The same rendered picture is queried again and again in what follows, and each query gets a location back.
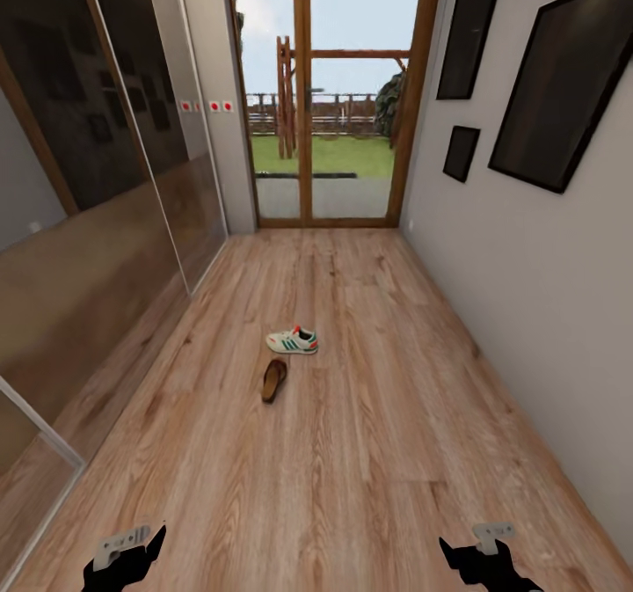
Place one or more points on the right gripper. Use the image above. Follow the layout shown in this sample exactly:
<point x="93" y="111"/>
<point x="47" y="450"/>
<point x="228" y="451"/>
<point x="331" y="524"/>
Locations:
<point x="474" y="566"/>

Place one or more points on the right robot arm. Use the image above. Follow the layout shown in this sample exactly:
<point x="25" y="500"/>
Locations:
<point x="488" y="562"/>

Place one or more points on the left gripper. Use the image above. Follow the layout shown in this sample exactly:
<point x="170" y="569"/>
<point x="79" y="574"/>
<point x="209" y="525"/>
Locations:
<point x="132" y="566"/>

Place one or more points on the picture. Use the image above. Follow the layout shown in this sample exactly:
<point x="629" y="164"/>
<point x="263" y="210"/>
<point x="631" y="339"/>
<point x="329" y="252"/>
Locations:
<point x="576" y="54"/>

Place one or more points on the door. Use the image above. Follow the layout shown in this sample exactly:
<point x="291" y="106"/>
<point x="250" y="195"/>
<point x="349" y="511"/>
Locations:
<point x="330" y="92"/>

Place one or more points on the sandal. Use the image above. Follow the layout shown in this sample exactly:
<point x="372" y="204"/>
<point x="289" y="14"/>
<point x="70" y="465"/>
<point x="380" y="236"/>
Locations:
<point x="275" y="374"/>

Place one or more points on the gym shoe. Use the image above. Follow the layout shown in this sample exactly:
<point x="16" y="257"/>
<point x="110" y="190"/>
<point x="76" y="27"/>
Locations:
<point x="296" y="341"/>

